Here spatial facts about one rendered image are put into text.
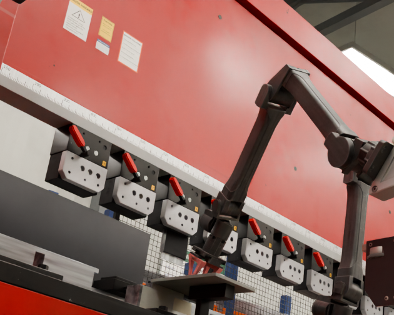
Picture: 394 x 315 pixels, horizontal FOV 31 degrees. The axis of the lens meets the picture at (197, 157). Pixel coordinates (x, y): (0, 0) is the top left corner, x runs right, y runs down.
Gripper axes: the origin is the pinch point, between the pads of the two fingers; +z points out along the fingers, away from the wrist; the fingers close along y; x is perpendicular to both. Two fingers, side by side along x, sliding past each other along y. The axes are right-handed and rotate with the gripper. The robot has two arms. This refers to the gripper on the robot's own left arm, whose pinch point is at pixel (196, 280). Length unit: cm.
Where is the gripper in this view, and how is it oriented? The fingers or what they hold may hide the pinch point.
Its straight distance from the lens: 216.5
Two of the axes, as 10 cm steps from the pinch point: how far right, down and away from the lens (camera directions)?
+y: -6.8, -3.7, -6.3
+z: -4.5, 8.9, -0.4
